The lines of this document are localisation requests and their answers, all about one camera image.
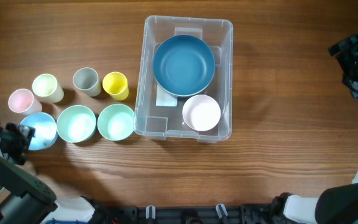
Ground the pale pink bowl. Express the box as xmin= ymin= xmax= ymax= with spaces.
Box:
xmin=182 ymin=95 xmax=221 ymax=131

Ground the blue plate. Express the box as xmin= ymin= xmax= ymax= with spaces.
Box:
xmin=153 ymin=35 xmax=215 ymax=97

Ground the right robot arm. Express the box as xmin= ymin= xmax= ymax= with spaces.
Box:
xmin=268 ymin=34 xmax=358 ymax=223

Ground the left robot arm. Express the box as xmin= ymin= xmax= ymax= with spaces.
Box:
xmin=0 ymin=123 xmax=96 ymax=223

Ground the white label in container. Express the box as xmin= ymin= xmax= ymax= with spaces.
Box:
xmin=155 ymin=85 xmax=177 ymax=107

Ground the clear plastic storage container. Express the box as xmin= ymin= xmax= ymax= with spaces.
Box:
xmin=134 ymin=16 xmax=234 ymax=143

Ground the light blue bowl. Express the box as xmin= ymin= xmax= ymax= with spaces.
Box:
xmin=21 ymin=112 xmax=58 ymax=151

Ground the pink cup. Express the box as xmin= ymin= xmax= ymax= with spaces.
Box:
xmin=8 ymin=88 xmax=42 ymax=116

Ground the pale green cup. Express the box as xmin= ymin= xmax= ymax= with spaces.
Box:
xmin=32 ymin=73 xmax=64 ymax=103

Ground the mint green bowl left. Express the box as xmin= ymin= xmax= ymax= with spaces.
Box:
xmin=57 ymin=105 xmax=97 ymax=143

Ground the mint green bowl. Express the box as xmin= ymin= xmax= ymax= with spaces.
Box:
xmin=57 ymin=105 xmax=97 ymax=143
xmin=97 ymin=104 xmax=134 ymax=141

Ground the grey cup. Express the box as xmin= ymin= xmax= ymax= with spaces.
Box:
xmin=73 ymin=67 xmax=101 ymax=97

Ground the mint green bowl right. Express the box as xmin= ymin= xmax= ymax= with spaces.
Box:
xmin=97 ymin=104 xmax=134 ymax=141

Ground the yellow cup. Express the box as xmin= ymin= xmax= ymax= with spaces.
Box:
xmin=102 ymin=72 xmax=129 ymax=101

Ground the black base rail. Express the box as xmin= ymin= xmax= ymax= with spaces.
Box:
xmin=89 ymin=204 xmax=292 ymax=224

